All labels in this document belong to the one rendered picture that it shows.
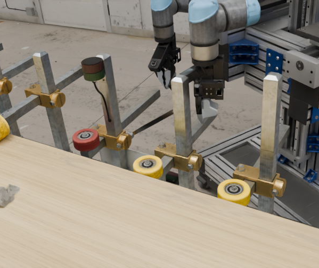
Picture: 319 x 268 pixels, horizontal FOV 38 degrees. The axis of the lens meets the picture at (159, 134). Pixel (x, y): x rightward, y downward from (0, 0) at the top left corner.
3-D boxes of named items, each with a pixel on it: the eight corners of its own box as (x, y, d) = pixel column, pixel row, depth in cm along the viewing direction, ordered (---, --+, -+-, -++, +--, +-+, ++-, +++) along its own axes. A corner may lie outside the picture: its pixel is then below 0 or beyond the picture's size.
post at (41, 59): (68, 168, 172) (39, 48, 146) (75, 170, 170) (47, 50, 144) (62, 173, 170) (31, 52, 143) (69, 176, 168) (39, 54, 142)
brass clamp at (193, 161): (164, 153, 143) (163, 140, 140) (203, 164, 137) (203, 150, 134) (154, 164, 139) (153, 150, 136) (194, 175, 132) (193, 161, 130)
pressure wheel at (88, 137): (89, 154, 149) (82, 124, 143) (108, 160, 146) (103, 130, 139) (73, 167, 144) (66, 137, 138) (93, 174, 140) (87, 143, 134)
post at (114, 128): (122, 179, 159) (100, 50, 133) (130, 182, 157) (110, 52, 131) (116, 185, 156) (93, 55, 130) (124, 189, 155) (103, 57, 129)
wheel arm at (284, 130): (279, 133, 147) (280, 122, 145) (289, 135, 146) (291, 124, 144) (224, 219, 117) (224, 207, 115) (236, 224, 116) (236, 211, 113)
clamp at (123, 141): (99, 135, 154) (97, 123, 151) (132, 144, 148) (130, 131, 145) (89, 144, 150) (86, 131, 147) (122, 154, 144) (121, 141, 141)
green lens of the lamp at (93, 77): (92, 70, 133) (91, 63, 132) (109, 73, 131) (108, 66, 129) (79, 79, 129) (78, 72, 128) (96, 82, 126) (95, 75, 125)
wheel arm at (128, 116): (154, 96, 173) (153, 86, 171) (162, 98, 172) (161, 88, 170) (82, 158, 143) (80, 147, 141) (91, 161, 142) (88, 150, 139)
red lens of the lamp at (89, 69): (91, 62, 132) (89, 55, 131) (107, 65, 129) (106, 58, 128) (78, 70, 128) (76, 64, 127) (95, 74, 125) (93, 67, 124)
